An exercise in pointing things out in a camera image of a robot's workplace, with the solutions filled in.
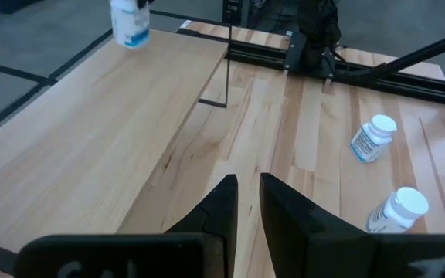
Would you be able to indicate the white bottle with blue label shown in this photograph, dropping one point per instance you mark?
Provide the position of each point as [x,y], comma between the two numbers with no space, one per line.
[371,141]
[398,212]
[130,27]

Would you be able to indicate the black aluminium table frame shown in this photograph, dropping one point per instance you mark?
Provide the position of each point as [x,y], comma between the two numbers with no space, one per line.
[400,83]

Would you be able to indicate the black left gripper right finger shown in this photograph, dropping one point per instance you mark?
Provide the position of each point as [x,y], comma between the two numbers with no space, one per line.
[296,231]

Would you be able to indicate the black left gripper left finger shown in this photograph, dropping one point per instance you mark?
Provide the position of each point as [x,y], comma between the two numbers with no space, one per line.
[218,216]

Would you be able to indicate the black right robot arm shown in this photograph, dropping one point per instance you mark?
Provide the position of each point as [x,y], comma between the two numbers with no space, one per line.
[315,34]

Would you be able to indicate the wooden shelf with black frame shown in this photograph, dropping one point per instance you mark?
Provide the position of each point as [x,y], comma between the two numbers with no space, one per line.
[91,135]

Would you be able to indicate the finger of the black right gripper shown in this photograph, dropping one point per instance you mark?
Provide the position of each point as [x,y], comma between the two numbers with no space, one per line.
[144,3]

